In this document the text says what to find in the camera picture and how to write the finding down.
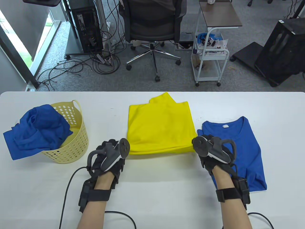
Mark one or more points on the person's right hand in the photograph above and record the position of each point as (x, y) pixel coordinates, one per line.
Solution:
(209, 167)

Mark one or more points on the person's left hand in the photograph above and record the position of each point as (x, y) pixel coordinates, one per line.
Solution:
(119, 167)

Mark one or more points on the grey handheld controller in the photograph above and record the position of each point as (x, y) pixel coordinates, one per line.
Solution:
(124, 146)
(200, 145)

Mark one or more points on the blue t-shirt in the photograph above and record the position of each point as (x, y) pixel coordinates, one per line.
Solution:
(245, 148)
(35, 128)

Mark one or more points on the yellow t-shirt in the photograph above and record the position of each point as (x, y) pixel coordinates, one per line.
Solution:
(159, 126)

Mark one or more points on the person's left forearm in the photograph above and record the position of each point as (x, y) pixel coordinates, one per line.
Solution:
(93, 210)

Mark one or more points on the person's right forearm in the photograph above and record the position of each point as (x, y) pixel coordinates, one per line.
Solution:
(231, 214)

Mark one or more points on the yellow perforated laundry basket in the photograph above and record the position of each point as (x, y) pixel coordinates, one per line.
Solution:
(76, 148)

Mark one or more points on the white rolling utility cart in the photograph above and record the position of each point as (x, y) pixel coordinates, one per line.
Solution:
(207, 79)

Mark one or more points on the brown bag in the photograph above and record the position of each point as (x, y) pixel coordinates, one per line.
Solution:
(196, 60)

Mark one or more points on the grey power strip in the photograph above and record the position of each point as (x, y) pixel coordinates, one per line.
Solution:
(100, 58)

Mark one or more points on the black wheeled platform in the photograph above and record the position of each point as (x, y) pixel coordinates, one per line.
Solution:
(247, 52)

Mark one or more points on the clear bag of papers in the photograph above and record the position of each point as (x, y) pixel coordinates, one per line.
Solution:
(220, 44)

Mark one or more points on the grey rolling desk base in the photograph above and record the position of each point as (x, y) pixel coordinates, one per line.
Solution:
(73, 45)

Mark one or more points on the blue cloth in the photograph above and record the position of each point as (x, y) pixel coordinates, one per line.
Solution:
(202, 37)

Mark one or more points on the black floor box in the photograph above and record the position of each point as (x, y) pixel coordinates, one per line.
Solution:
(185, 38)

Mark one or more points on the black computer case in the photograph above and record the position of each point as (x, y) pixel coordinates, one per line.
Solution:
(281, 54)

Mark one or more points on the black computer tower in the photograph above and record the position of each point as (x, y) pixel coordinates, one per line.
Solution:
(87, 28)

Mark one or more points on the black mesh office chair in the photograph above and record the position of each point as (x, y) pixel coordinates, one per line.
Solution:
(152, 26)

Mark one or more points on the brown top side table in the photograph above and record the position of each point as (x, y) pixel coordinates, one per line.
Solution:
(219, 14)

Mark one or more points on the white crumpled object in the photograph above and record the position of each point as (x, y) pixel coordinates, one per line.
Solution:
(210, 1)

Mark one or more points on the black chair base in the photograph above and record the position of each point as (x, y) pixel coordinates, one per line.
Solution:
(250, 3)

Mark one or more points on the black stand pole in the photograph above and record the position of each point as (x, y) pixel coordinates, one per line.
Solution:
(299, 9)

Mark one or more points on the black desk top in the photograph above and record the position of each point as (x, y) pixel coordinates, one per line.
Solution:
(40, 2)

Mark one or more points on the black window frame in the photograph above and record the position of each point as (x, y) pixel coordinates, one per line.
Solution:
(16, 60)

